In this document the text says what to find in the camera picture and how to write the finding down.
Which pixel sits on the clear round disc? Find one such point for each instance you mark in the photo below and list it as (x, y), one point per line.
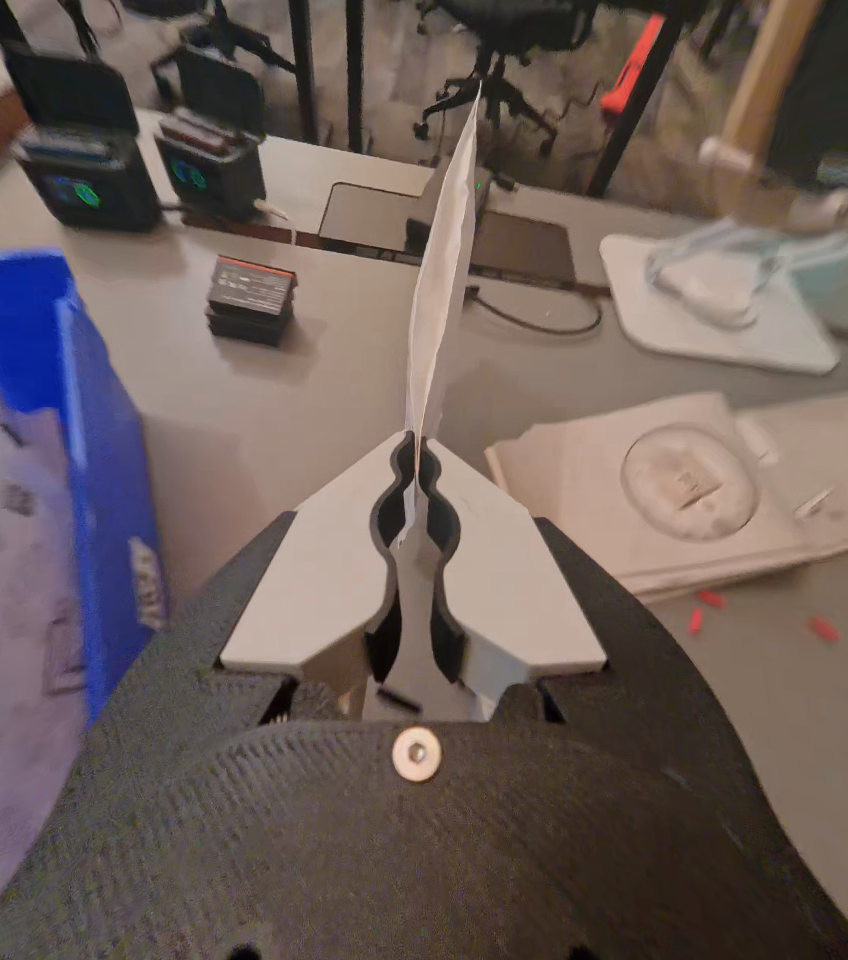
(686, 484)

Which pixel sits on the dark grey desk mat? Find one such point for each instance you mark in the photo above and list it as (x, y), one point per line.
(371, 217)

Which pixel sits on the wooden post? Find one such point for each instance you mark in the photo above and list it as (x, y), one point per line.
(769, 90)

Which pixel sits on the black charger case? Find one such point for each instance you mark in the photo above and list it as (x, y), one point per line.
(213, 172)
(86, 187)

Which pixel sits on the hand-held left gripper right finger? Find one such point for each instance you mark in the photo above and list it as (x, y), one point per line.
(514, 592)

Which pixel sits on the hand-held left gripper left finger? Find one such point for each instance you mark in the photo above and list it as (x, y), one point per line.
(319, 585)

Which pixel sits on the clear plastic holder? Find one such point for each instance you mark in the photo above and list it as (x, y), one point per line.
(709, 289)

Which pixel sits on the blue plastic bin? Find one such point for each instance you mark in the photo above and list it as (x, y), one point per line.
(105, 465)

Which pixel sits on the dark panel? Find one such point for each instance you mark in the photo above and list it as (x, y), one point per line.
(836, 75)

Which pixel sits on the red hand tool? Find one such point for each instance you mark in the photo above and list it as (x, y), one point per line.
(630, 67)

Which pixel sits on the black office chair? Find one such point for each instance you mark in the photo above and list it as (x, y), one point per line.
(499, 97)

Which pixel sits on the white flat board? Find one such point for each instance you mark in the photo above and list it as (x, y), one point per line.
(694, 337)

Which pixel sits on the crumpled printed paper bags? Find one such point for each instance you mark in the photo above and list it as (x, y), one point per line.
(3, 600)

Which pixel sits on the black stand pole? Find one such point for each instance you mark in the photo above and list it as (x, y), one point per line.
(634, 112)
(302, 67)

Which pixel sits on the lego instruction booklet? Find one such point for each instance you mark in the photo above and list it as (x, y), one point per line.
(581, 480)

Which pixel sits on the pale teal box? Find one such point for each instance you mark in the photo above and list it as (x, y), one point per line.
(833, 289)

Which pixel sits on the black battery stack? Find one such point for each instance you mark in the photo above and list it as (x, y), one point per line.
(251, 300)

